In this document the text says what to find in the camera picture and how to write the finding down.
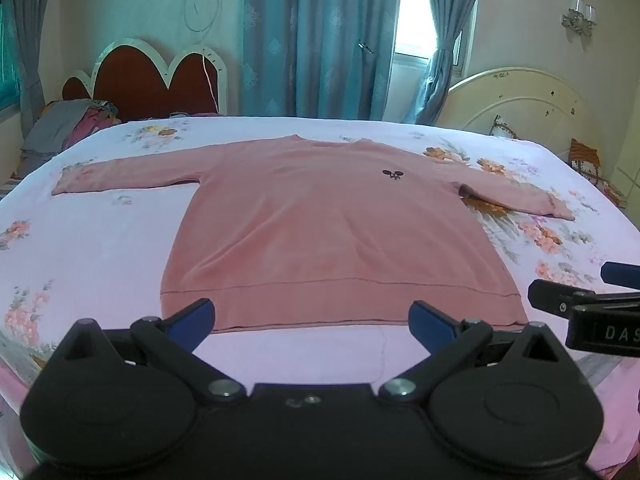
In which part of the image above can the grey folded cloth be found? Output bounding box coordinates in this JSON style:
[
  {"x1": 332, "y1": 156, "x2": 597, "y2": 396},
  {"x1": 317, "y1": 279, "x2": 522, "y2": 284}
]
[{"x1": 20, "y1": 100, "x2": 97, "y2": 161}]

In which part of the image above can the floral bed sheet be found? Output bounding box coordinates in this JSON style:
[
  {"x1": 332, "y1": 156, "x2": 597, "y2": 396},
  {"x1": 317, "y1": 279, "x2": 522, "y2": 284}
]
[{"x1": 0, "y1": 114, "x2": 640, "y2": 480}]

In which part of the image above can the narrow blue tied curtain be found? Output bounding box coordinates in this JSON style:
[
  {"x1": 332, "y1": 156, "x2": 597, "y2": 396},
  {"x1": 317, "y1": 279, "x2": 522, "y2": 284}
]
[{"x1": 414, "y1": 0, "x2": 482, "y2": 127}]

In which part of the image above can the pink sweater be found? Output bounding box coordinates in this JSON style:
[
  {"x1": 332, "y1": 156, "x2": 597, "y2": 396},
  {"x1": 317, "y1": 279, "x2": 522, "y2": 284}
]
[{"x1": 51, "y1": 134, "x2": 577, "y2": 335}]

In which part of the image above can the cream headboard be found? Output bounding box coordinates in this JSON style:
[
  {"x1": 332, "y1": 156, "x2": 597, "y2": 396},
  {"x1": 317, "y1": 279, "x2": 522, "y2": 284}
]
[{"x1": 437, "y1": 66, "x2": 603, "y2": 177}]

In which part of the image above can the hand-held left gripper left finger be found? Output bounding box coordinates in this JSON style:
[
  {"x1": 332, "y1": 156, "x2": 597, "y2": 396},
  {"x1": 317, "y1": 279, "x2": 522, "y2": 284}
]
[{"x1": 50, "y1": 298, "x2": 247, "y2": 406}]

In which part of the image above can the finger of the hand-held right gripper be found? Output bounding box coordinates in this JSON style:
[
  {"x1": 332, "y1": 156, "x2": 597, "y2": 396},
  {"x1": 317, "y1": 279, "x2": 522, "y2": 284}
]
[
  {"x1": 527, "y1": 279, "x2": 640, "y2": 322},
  {"x1": 600, "y1": 261, "x2": 640, "y2": 292}
]

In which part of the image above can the grey blue curtain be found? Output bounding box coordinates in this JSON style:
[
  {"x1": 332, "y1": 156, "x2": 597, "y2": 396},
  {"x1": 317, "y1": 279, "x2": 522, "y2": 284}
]
[{"x1": 9, "y1": 0, "x2": 50, "y2": 128}]

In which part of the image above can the red headboard with white frame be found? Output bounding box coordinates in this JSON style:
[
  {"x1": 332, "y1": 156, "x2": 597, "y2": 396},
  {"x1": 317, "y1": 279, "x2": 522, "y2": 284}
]
[{"x1": 62, "y1": 36, "x2": 229, "y2": 122}]

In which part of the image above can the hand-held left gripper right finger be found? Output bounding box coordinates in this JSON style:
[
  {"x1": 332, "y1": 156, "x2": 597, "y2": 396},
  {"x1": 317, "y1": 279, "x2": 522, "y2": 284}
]
[{"x1": 378, "y1": 300, "x2": 577, "y2": 406}]

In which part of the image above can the orange patterned pillow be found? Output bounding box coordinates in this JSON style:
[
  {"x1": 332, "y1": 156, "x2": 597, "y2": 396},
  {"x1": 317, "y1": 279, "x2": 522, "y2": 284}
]
[{"x1": 567, "y1": 138, "x2": 604, "y2": 182}]

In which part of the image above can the glass wall lamp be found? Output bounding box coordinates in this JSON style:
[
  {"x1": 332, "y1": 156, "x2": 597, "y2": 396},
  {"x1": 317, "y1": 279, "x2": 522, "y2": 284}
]
[{"x1": 560, "y1": 0, "x2": 599, "y2": 37}]

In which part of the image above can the wide blue patterned curtain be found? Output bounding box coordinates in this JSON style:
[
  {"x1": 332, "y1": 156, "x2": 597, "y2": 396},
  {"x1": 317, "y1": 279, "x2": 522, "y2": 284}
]
[{"x1": 242, "y1": 0, "x2": 405, "y2": 122}]

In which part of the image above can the colourful cloth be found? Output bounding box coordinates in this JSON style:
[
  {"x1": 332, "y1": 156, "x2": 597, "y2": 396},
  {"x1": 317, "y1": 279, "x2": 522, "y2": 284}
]
[{"x1": 70, "y1": 101, "x2": 122, "y2": 138}]

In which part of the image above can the window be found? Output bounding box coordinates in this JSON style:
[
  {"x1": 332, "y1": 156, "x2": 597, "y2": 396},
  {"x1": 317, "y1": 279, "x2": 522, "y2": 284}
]
[{"x1": 393, "y1": 0, "x2": 442, "y2": 83}]

